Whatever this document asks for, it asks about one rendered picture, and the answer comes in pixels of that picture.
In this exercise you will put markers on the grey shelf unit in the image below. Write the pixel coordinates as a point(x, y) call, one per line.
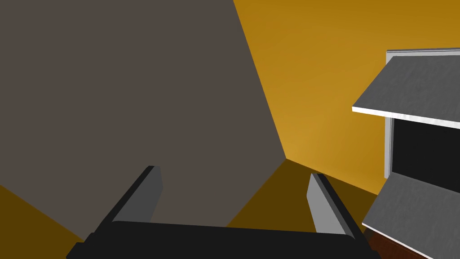
point(417, 144)

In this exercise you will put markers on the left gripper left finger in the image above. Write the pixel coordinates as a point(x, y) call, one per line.
point(138, 201)

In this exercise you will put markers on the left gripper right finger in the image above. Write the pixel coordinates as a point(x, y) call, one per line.
point(325, 208)

